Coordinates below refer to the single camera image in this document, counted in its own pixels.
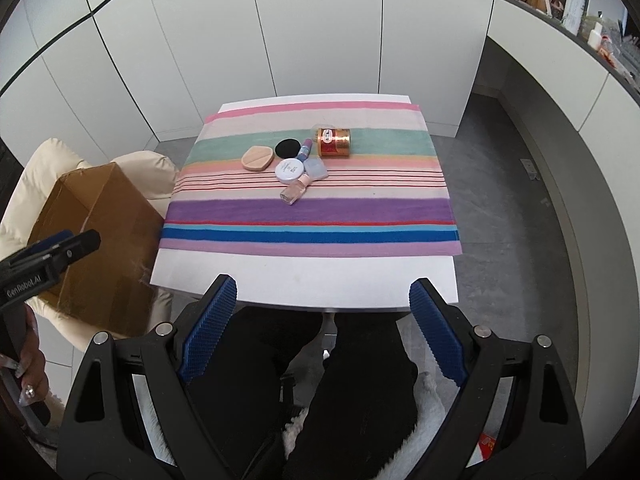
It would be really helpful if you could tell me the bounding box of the clear acrylic organizer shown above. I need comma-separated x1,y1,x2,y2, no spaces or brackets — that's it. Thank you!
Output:
600,10,640,86

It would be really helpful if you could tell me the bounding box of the white wardrobe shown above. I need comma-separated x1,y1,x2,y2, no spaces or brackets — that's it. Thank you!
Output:
0,0,501,143

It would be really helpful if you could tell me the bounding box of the person's left leg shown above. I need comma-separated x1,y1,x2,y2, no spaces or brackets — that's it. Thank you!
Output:
187,307,323,480

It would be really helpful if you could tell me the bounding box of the person's right leg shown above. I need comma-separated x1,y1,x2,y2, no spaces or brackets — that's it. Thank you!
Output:
285,312,418,480

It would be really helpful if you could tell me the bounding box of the pink glass bottle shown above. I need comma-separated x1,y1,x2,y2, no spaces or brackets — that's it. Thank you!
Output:
280,174,312,206

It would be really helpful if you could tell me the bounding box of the cream padded chair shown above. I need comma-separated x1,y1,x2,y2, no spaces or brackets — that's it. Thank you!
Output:
0,139,178,353

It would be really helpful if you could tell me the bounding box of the red packet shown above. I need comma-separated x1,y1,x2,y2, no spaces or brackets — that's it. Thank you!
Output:
477,434,500,462

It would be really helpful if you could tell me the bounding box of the beige powder puff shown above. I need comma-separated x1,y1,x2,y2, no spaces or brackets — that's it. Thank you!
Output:
240,145,276,172

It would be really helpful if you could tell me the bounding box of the white low cabinet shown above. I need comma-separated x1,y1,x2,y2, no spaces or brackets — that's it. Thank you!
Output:
482,0,640,341

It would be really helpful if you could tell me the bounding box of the white square table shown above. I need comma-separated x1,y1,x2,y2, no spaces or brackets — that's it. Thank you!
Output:
150,94,458,311

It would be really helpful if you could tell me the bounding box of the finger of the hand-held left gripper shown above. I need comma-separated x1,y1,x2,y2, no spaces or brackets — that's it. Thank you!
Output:
9,230,75,261
47,229,102,273

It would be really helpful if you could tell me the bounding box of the white round jar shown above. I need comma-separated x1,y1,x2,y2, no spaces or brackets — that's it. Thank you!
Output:
275,159,307,184

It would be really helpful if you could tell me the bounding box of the brown cardboard box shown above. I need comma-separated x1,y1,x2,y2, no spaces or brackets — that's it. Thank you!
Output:
27,162,166,338

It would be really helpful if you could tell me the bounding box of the person's leg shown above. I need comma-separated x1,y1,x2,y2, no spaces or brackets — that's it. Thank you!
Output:
285,312,418,480
187,307,323,480

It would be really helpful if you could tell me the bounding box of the white spray bottle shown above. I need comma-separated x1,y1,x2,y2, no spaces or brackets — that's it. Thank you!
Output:
561,0,591,35

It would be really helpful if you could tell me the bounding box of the translucent blue plastic case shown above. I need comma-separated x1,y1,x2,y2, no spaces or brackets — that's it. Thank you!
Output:
301,157,330,182

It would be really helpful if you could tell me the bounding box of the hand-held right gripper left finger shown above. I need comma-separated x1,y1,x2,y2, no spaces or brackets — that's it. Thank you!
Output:
57,274,238,480

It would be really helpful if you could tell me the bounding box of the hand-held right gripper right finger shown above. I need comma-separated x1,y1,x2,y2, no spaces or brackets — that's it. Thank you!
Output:
409,277,588,480

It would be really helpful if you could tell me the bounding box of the gold tin can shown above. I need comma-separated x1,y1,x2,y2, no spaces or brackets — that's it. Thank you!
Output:
316,128,352,158

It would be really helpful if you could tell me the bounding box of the person's left hand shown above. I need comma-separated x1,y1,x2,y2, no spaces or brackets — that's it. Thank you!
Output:
0,305,52,407

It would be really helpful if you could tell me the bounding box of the striped table cloth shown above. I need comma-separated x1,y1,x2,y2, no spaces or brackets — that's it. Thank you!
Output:
159,101,461,257

